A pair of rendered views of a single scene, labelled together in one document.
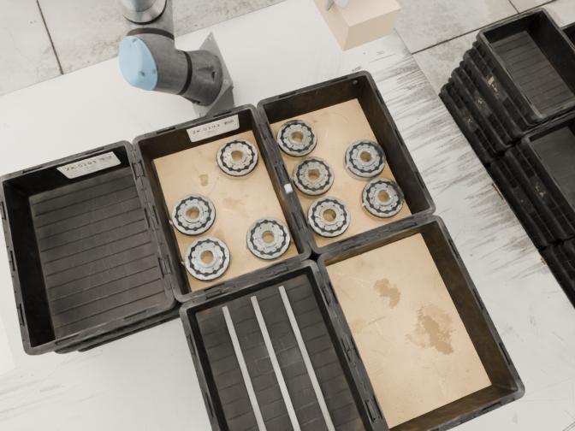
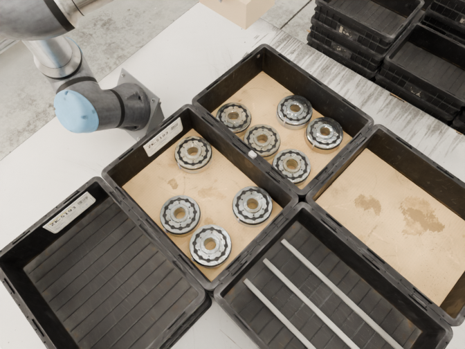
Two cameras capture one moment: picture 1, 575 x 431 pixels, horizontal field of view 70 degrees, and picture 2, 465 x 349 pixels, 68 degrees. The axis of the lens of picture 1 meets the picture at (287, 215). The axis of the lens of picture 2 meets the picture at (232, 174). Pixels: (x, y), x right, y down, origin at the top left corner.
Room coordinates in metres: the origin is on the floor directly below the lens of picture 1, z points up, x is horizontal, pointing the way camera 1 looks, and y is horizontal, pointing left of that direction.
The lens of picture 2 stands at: (-0.04, 0.16, 1.69)
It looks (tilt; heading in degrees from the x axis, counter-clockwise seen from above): 65 degrees down; 345
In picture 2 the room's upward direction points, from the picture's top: 3 degrees counter-clockwise
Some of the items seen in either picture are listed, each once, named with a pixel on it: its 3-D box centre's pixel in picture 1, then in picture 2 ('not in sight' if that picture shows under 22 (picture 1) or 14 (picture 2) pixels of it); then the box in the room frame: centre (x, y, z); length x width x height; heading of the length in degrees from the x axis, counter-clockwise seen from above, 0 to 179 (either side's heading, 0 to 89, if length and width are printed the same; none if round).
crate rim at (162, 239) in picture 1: (219, 197); (198, 187); (0.30, 0.16, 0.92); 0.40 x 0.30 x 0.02; 27
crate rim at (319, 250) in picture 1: (342, 156); (280, 113); (0.43, -0.11, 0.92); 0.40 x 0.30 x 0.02; 27
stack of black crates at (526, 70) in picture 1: (506, 96); (354, 38); (1.07, -0.83, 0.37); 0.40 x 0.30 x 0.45; 32
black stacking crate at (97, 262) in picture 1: (93, 245); (105, 280); (0.16, 0.42, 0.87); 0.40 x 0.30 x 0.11; 27
